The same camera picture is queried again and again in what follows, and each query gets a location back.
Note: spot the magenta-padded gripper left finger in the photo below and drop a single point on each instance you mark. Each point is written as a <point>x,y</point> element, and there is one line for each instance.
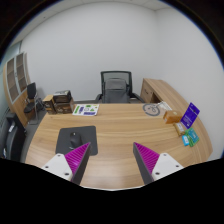
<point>76,159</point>

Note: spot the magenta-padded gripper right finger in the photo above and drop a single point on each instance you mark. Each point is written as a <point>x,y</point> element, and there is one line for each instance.
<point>148,160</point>

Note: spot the black computer mouse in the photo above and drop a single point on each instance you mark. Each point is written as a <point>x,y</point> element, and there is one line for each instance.
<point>75,139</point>

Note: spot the dark grey mouse pad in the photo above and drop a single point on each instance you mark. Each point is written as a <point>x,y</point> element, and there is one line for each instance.
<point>88,135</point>

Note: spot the small blue box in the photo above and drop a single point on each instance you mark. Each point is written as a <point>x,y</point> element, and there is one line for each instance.
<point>185,140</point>

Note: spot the small tan box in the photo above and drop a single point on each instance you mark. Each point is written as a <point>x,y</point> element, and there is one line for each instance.
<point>179,129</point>

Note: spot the plain brown cardboard box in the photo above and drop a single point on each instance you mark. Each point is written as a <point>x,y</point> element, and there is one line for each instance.
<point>172,117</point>

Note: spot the round grey printed disc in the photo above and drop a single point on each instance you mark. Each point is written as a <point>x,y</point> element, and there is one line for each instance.
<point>151,110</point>

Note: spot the green and purple sticker sheet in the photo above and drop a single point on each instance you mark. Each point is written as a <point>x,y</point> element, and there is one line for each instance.
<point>86,110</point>

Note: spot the green flat box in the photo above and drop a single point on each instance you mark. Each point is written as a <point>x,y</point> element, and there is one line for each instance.
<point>193,136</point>

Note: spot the large dark brown box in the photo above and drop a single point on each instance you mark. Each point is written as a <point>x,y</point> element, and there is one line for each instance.
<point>65,107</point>

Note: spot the purple standing card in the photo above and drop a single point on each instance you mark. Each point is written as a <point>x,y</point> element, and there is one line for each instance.
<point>190,115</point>

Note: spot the small dark brown box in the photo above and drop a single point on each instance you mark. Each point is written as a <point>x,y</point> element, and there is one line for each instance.
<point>48,104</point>

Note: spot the black cardboard box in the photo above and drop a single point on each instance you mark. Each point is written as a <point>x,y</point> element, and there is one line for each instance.
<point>62,96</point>

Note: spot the large black office chair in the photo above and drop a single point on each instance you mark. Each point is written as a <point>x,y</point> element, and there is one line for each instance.
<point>11,136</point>

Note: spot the wooden side cabinet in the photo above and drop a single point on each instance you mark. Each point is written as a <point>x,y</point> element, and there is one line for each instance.
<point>151,89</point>

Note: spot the small black office chair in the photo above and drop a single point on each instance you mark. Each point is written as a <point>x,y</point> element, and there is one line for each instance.
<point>31,96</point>

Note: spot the grey mesh office chair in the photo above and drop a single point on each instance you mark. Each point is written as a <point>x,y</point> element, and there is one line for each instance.
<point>116,88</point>

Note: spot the wooden shelf unit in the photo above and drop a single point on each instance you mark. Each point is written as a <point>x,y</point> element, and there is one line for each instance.
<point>15,81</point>

